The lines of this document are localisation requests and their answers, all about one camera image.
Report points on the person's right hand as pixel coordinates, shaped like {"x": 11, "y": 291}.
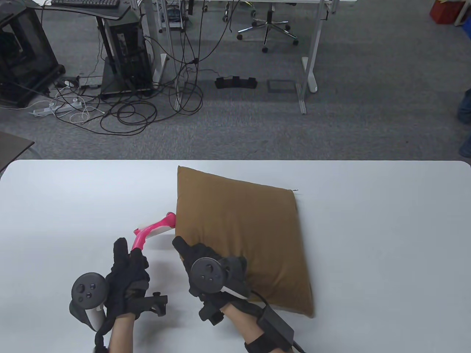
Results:
{"x": 200, "y": 252}

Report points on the person's left hand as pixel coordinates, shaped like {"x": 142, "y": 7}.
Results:
{"x": 127, "y": 283}

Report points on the brown square pillow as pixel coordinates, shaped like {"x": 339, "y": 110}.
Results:
{"x": 239, "y": 228}

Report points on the pink lint roller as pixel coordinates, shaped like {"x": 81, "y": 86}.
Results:
{"x": 154, "y": 225}

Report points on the person's right forearm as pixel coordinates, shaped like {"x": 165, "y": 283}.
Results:
{"x": 243, "y": 323}

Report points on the person's left forearm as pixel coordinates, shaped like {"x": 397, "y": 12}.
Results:
{"x": 121, "y": 336}

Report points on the black and white controller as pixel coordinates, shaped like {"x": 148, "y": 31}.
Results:
{"x": 88, "y": 288}
{"x": 206, "y": 275}

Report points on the black wrist box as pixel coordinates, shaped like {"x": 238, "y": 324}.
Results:
{"x": 276, "y": 325}

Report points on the black foot pedal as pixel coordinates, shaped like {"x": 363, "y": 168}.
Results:
{"x": 235, "y": 82}

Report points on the dark brown table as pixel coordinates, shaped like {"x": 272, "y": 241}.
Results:
{"x": 13, "y": 150}

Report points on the white desk leg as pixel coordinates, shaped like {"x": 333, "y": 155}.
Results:
{"x": 311, "y": 77}
{"x": 160, "y": 70}

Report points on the white power strip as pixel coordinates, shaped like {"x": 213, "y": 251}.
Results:
{"x": 48, "y": 109}

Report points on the grey power strip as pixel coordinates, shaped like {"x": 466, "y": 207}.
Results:
{"x": 88, "y": 81}

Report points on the black computer tower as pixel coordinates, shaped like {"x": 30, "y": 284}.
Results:
{"x": 128, "y": 47}

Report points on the chrome chair base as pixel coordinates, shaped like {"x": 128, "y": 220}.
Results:
{"x": 225, "y": 16}

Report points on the office chair with chrome base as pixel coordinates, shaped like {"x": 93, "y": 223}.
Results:
{"x": 268, "y": 24}

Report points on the black glass computer case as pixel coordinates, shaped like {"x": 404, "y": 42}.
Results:
{"x": 22, "y": 55}

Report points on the black desk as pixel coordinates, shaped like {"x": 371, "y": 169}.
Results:
{"x": 110, "y": 14}

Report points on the black keyboard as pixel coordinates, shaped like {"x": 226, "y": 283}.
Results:
{"x": 84, "y": 3}

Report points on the red box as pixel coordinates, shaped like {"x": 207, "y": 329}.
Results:
{"x": 445, "y": 11}

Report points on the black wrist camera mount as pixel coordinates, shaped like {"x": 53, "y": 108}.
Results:
{"x": 152, "y": 305}
{"x": 210, "y": 314}

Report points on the silver aluminium rail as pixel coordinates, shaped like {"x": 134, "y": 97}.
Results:
{"x": 301, "y": 101}

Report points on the silver aluminium post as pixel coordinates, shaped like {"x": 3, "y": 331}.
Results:
{"x": 171, "y": 55}

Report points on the white shelf frame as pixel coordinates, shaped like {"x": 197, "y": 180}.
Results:
{"x": 461, "y": 14}

